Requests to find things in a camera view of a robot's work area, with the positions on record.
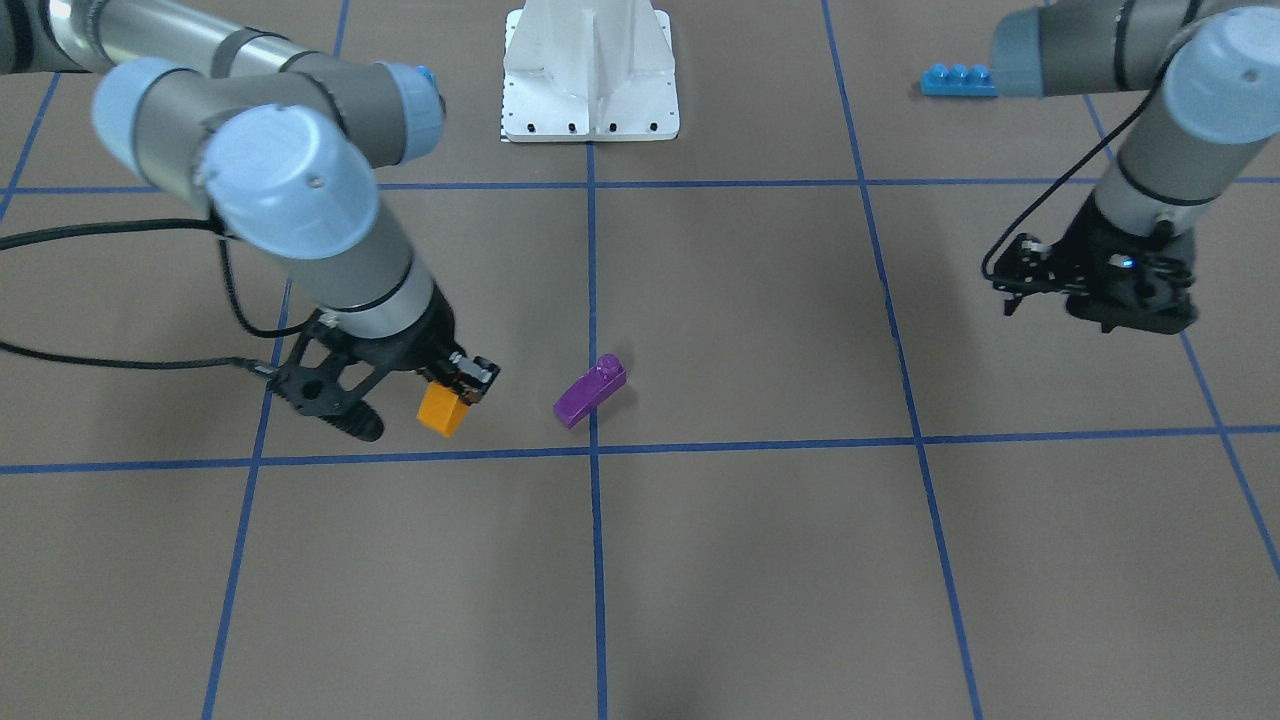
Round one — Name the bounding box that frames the orange trapezoid block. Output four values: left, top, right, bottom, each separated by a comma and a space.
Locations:
415, 382, 470, 438

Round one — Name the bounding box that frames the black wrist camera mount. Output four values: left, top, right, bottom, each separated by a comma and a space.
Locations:
241, 310, 394, 442

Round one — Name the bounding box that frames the purple trapezoid block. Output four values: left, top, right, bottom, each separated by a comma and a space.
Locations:
552, 354, 628, 429

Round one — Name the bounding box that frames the brown paper table mat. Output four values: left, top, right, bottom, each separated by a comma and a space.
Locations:
3, 1, 1279, 719

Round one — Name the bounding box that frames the long blue four-stud block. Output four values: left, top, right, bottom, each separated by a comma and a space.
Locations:
919, 63, 998, 97

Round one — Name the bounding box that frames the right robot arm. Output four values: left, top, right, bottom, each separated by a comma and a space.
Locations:
3, 1, 499, 418

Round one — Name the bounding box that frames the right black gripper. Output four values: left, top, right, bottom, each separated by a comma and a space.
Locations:
320, 290, 500, 406

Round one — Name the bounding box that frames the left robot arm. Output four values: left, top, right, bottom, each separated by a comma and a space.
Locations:
980, 1, 1279, 334

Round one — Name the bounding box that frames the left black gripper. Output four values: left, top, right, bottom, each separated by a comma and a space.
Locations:
989, 197, 1199, 334

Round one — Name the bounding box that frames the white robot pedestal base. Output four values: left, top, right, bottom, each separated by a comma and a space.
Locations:
500, 1, 681, 143

